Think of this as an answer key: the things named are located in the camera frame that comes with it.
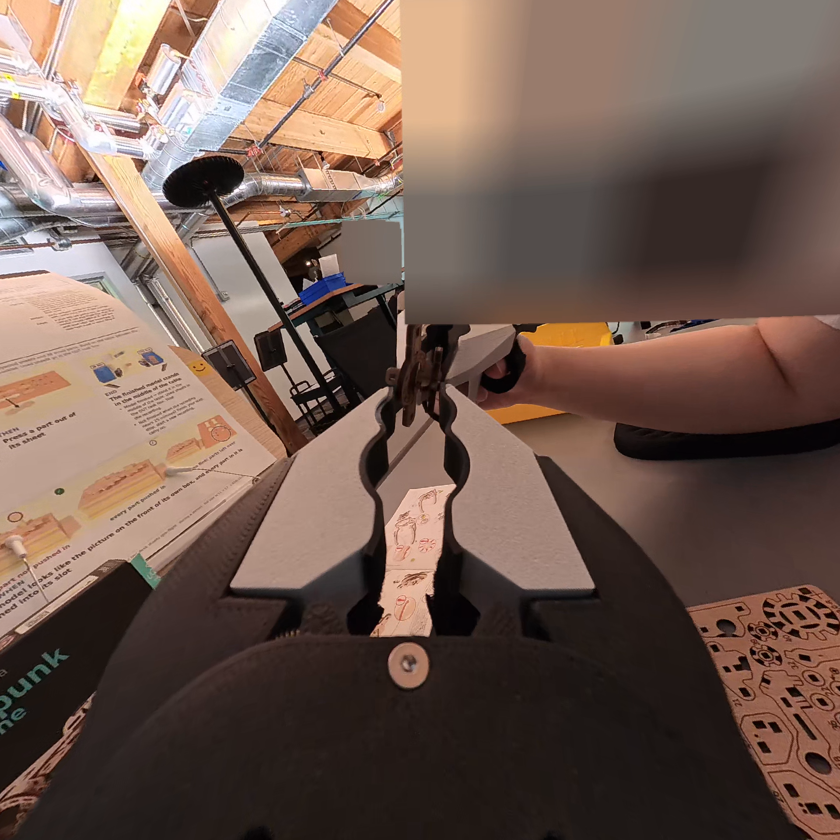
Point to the foil-wrapped air duct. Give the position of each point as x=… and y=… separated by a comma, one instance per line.
x=256, y=65

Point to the black model kit box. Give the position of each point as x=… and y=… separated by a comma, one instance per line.
x=52, y=656

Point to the black wrist rest pad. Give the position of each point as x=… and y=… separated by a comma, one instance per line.
x=722, y=443

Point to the wooden support post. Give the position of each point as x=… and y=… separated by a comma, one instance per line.
x=190, y=289

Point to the wooden-top desk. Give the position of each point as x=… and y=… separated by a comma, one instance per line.
x=341, y=295

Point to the black sign on floor stand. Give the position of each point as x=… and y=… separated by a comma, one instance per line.
x=269, y=349
x=229, y=364

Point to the blue plastic bin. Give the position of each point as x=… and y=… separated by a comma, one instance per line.
x=321, y=289

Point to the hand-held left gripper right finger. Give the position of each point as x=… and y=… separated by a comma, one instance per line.
x=518, y=518

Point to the black floor lamp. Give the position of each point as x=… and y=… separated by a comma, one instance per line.
x=203, y=184

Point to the small wooden model assembly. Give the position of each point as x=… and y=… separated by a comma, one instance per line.
x=415, y=380

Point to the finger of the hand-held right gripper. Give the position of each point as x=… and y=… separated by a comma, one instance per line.
x=482, y=348

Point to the person's right hand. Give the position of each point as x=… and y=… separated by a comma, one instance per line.
x=538, y=380

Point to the folded paper instruction leaflet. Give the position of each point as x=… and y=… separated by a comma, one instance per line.
x=410, y=531

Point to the round silver air duct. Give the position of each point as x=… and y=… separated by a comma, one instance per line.
x=275, y=187

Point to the person's right forearm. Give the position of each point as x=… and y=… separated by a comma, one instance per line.
x=689, y=374

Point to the black fabric panel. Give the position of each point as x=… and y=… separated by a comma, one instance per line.
x=361, y=354

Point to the laser-cut wooden parts sheet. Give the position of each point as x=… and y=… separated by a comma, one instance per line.
x=774, y=695

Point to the yellow plastic bin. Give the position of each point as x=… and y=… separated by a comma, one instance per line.
x=577, y=334

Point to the instruction poster on wooden board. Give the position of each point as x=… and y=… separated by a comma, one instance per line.
x=85, y=407

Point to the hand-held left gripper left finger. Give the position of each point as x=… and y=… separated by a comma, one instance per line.
x=308, y=518

